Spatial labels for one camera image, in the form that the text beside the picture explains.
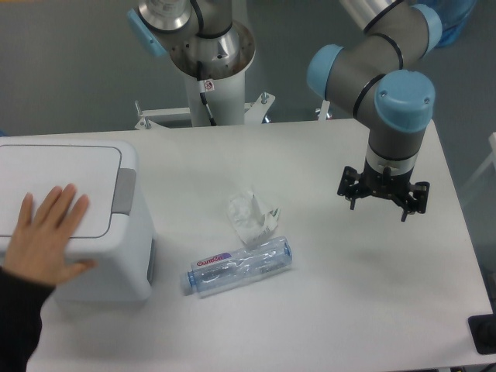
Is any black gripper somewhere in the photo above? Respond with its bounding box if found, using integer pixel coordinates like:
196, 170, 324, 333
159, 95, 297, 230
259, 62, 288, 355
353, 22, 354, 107
337, 160, 430, 222

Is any white trash can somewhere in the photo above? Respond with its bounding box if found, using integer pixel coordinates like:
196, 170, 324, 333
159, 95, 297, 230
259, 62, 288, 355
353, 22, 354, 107
1, 137, 155, 301

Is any white trash can lid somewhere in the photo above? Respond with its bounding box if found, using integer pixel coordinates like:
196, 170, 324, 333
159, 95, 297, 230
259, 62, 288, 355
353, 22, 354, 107
0, 143, 123, 239

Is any black sleeved forearm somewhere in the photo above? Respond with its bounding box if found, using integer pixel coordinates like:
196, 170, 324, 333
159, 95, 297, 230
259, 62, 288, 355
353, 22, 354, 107
1, 270, 54, 371

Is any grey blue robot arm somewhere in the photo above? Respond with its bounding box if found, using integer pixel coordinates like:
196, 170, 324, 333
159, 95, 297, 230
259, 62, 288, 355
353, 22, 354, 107
127, 1, 442, 216

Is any bare human hand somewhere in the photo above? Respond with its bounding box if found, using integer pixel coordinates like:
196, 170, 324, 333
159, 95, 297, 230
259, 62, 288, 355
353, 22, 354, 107
2, 184, 97, 287

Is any crumpled white plastic wrapper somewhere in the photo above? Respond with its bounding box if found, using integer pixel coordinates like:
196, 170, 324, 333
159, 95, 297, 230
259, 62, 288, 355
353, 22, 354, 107
226, 189, 281, 245

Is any black device at table edge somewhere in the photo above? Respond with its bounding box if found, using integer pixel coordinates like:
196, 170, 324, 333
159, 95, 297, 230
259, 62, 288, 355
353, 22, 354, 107
468, 314, 495, 355

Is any blue water jug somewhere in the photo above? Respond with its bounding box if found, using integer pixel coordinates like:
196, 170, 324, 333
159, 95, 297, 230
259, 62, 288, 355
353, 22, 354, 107
430, 0, 477, 48

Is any clear plastic water bottle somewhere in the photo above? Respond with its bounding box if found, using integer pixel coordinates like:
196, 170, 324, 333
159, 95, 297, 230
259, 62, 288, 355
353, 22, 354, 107
181, 236, 293, 298

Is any white frame at right edge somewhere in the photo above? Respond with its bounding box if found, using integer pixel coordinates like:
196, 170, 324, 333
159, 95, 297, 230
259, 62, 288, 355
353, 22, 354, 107
462, 133, 495, 197

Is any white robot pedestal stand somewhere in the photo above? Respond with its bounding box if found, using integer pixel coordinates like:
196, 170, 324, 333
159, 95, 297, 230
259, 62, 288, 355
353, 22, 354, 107
134, 21, 335, 130

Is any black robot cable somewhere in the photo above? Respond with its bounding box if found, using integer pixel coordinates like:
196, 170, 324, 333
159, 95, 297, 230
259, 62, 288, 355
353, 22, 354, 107
196, 60, 217, 127

